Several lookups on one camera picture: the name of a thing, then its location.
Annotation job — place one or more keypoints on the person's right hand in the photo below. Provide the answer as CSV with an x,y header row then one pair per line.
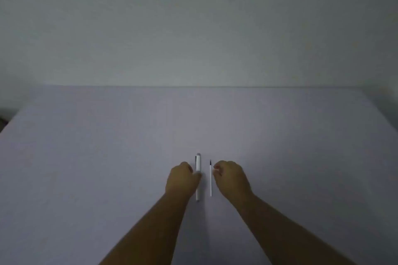
x,y
231,181

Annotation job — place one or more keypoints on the person's left hand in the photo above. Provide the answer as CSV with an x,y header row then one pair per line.
x,y
182,181

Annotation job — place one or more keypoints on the white pen body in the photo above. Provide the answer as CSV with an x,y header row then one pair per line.
x,y
198,195

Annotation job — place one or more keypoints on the thin pen refill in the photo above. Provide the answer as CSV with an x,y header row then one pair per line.
x,y
210,184

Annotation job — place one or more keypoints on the person's left forearm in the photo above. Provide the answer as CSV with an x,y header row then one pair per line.
x,y
152,233

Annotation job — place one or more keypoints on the person's right forearm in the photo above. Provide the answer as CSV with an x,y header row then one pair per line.
x,y
280,237

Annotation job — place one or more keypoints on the pale grey table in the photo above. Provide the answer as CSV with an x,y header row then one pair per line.
x,y
93,165

